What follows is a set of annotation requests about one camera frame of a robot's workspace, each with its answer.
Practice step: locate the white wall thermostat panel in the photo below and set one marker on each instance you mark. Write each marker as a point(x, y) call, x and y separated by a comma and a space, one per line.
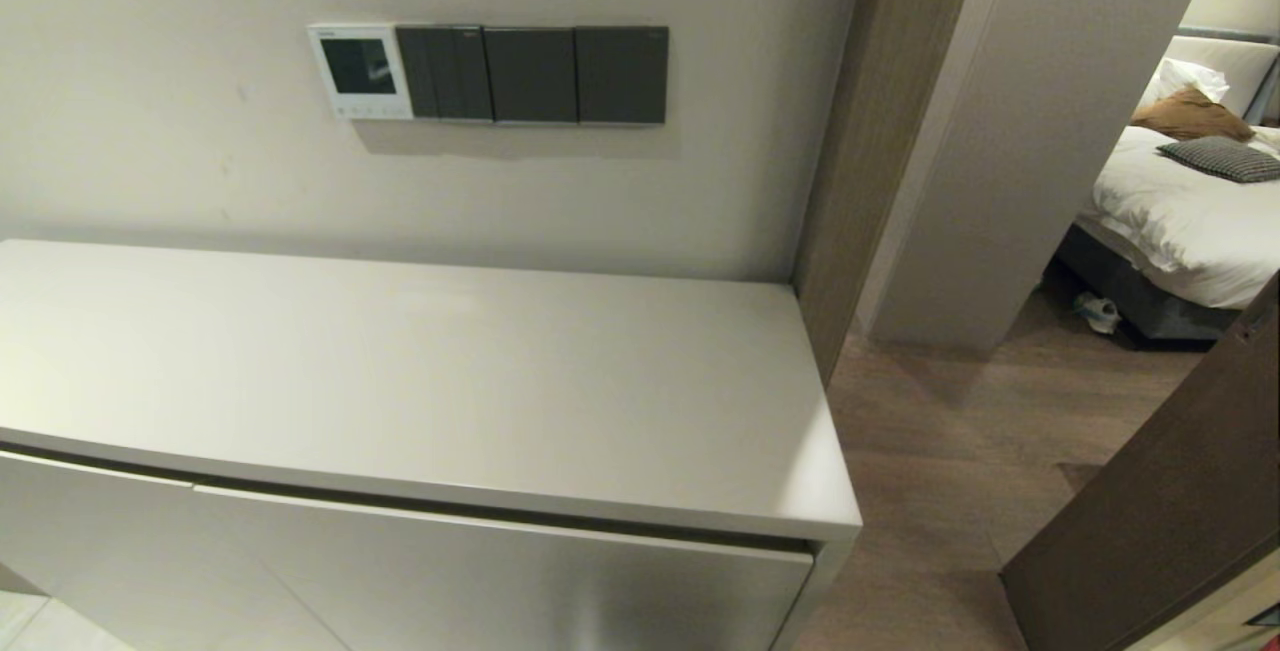
point(360, 66)

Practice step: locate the beige cabinet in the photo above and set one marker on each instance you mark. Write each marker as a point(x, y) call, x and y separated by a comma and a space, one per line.
point(400, 371)

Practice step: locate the beige cabinet door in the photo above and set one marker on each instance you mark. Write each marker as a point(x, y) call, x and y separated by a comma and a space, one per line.
point(120, 551)
point(550, 591)

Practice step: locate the white slippers on floor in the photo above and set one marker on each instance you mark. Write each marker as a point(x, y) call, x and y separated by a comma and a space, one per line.
point(1098, 311)

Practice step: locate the dark grey bed base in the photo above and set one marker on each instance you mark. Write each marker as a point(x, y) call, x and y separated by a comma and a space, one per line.
point(1150, 301)

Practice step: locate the bed with white sheets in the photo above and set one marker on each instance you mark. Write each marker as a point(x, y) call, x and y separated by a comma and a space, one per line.
point(1180, 221)

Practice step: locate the brown pillow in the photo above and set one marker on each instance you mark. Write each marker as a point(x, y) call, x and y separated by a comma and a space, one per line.
point(1190, 116)

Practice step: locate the brown wooden door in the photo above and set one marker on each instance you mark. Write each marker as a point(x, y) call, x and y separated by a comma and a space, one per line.
point(1170, 531)

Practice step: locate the white pillow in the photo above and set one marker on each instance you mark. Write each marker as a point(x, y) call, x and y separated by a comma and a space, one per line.
point(1195, 76)

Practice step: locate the checkered grey pillow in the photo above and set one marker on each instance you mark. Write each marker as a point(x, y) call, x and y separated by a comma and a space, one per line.
point(1225, 159)

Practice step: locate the padded bed headboard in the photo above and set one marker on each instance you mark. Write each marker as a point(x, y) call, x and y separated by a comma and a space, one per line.
point(1240, 66)

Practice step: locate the wooden door frame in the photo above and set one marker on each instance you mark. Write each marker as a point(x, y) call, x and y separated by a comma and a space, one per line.
point(880, 131)

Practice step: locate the dark grey triple rocker switch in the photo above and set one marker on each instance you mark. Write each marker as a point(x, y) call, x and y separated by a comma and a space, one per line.
point(445, 73)

